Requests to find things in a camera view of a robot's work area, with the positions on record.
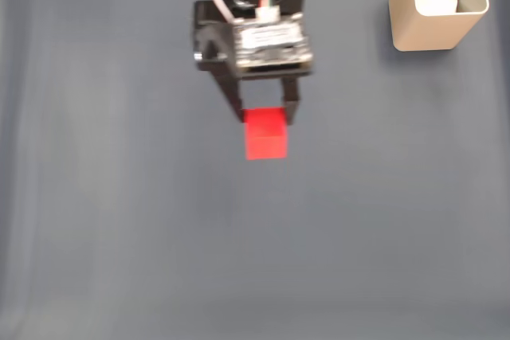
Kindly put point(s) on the red cube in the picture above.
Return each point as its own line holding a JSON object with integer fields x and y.
{"x": 266, "y": 137}

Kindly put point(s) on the beige open box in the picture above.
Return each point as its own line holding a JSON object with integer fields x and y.
{"x": 422, "y": 31}

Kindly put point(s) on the dark grey table mat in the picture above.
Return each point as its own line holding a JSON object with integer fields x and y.
{"x": 255, "y": 236}

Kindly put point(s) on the camera circuit board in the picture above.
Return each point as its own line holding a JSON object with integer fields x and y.
{"x": 271, "y": 41}

